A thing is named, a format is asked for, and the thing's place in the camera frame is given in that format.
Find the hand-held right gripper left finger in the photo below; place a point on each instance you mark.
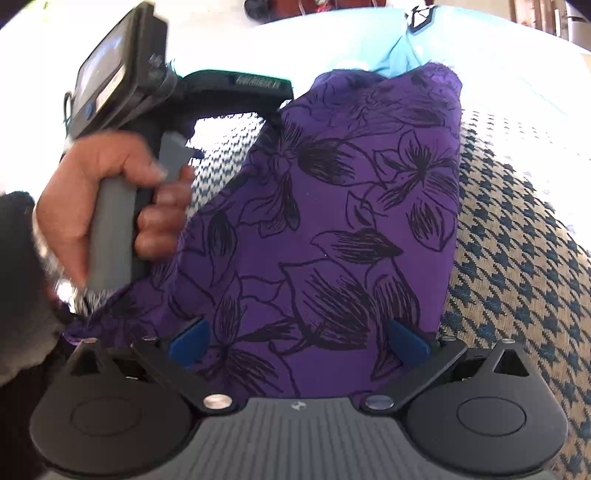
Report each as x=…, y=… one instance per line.
x=189, y=344

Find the purple floral garment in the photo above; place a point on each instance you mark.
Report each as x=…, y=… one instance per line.
x=323, y=207

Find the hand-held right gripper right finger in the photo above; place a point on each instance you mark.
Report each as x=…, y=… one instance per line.
x=408, y=344

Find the blue printed sofa cover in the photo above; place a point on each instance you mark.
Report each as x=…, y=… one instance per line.
x=401, y=55

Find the person's left hand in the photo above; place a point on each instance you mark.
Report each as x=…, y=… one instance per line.
x=74, y=194

